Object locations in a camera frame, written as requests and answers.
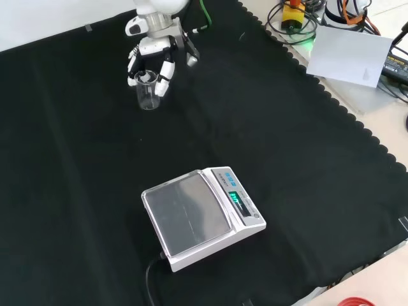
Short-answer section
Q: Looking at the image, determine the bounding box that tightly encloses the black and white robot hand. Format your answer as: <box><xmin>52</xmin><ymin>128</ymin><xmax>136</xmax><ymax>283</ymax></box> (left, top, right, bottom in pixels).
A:
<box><xmin>126</xmin><ymin>34</ymin><xmax>177</xmax><ymax>98</ymax></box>

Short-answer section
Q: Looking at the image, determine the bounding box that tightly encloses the clear glass beaker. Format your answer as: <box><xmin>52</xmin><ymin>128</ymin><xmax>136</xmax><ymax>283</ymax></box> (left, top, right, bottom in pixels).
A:
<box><xmin>134</xmin><ymin>70</ymin><xmax>161</xmax><ymax>111</ymax></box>

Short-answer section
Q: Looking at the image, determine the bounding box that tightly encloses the black bench cloth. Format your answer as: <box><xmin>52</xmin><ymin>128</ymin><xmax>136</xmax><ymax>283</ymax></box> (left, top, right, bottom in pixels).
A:
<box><xmin>0</xmin><ymin>0</ymin><xmax>408</xmax><ymax>306</ymax></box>

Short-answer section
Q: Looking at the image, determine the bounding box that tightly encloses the yellow stop button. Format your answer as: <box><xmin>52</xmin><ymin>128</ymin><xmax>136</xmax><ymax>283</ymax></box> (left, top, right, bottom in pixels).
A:
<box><xmin>281</xmin><ymin>0</ymin><xmax>306</xmax><ymax>29</ymax></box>

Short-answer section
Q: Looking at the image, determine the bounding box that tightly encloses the white electronic balance steel pan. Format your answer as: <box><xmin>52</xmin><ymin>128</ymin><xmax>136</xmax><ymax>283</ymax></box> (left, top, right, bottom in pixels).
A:
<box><xmin>141</xmin><ymin>165</ymin><xmax>267</xmax><ymax>273</ymax></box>

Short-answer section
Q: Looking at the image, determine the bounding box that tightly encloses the pale board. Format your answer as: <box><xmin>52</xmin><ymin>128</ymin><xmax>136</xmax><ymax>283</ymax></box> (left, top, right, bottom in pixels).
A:
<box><xmin>305</xmin><ymin>25</ymin><xmax>395</xmax><ymax>89</ymax></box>

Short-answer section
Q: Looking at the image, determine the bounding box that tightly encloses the pale robot mounting plate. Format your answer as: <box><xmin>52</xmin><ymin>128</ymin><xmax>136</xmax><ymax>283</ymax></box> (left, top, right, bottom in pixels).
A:
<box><xmin>264</xmin><ymin>22</ymin><xmax>408</xmax><ymax>116</ymax></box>

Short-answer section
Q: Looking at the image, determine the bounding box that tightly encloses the black power adapter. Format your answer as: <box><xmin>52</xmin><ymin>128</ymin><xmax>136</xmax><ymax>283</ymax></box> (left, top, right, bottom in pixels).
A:
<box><xmin>381</xmin><ymin>52</ymin><xmax>408</xmax><ymax>82</ymax></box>

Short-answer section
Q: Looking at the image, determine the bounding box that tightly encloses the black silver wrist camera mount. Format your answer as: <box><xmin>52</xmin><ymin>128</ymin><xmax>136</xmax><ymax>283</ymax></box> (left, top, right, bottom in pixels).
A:
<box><xmin>173</xmin><ymin>18</ymin><xmax>201</xmax><ymax>68</ymax></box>

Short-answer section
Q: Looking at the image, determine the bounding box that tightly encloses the green cable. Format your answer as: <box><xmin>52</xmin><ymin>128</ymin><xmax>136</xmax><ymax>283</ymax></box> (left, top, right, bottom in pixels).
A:
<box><xmin>192</xmin><ymin>0</ymin><xmax>214</xmax><ymax>34</ymax></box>

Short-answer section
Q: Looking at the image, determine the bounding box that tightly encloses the black looped cable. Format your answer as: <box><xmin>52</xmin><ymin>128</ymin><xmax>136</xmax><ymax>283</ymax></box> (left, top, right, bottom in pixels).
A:
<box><xmin>265</xmin><ymin>0</ymin><xmax>320</xmax><ymax>36</ymax></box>

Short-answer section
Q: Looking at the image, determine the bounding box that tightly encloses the black balance power cable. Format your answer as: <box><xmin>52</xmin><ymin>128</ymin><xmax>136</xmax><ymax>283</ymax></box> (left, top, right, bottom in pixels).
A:
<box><xmin>145</xmin><ymin>251</ymin><xmax>170</xmax><ymax>306</ymax></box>

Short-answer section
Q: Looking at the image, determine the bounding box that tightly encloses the red ring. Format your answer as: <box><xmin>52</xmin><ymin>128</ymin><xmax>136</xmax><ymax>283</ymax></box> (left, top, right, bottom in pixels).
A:
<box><xmin>335</xmin><ymin>296</ymin><xmax>375</xmax><ymax>306</ymax></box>

